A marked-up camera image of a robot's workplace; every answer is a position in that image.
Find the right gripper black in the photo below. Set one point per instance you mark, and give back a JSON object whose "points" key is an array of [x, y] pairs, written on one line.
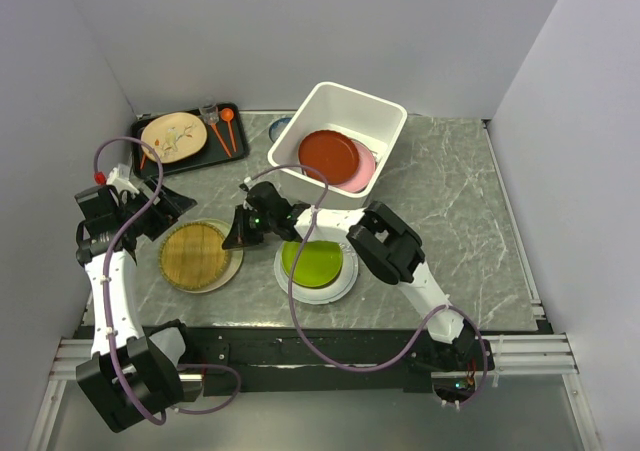
{"points": [[240, 233]]}

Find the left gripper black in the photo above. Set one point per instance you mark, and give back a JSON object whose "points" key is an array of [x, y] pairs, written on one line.
{"points": [[166, 211]]}

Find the woven bamboo mat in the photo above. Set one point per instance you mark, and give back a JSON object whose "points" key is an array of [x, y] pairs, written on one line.
{"points": [[192, 253]]}

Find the red scalloped plate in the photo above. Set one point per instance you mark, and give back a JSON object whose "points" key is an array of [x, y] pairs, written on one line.
{"points": [[329, 155]]}

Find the pink plate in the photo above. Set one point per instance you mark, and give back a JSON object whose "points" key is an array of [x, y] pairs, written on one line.
{"points": [[364, 172]]}

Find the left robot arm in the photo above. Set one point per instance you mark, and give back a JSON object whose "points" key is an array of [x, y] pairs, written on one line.
{"points": [[130, 376]]}

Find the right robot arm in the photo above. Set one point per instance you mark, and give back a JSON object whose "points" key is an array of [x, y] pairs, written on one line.
{"points": [[390, 249]]}

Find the white plastic bin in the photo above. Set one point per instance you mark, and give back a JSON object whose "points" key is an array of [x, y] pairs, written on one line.
{"points": [[375, 122]]}

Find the cream plate under mat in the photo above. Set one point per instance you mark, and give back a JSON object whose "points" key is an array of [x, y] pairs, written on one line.
{"points": [[235, 266]]}

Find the black serving tray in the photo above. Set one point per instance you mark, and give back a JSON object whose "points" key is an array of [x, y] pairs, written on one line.
{"points": [[211, 154]]}

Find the beige bird plate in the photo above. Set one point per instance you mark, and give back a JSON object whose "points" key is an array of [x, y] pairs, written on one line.
{"points": [[174, 137]]}

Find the green plate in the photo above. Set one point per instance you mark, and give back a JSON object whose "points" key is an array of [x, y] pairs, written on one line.
{"points": [[316, 266]]}

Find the orange chopstick-like stick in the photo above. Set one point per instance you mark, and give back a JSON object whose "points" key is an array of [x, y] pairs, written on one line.
{"points": [[220, 138]]}

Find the small clear glass cup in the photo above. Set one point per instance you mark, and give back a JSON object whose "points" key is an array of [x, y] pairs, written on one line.
{"points": [[209, 113]]}

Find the orange spoon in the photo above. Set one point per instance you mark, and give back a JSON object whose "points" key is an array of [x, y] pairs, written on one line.
{"points": [[227, 115]]}

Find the small blue patterned dish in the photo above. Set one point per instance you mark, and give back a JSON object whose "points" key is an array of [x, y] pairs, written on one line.
{"points": [[277, 127]]}

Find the white plate under stack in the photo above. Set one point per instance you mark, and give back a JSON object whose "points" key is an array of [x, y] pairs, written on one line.
{"points": [[338, 288]]}

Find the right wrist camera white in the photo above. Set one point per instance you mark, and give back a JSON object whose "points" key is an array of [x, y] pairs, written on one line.
{"points": [[246, 184]]}

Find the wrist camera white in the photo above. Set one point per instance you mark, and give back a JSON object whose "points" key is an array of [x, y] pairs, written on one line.
{"points": [[246, 184], [118, 177]]}

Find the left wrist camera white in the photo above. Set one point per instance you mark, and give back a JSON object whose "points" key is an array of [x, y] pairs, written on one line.
{"points": [[118, 177]]}

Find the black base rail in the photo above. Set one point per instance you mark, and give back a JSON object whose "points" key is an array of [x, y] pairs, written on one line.
{"points": [[258, 359]]}

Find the aluminium frame rail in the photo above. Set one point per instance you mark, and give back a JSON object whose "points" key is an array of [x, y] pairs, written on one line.
{"points": [[514, 355]]}

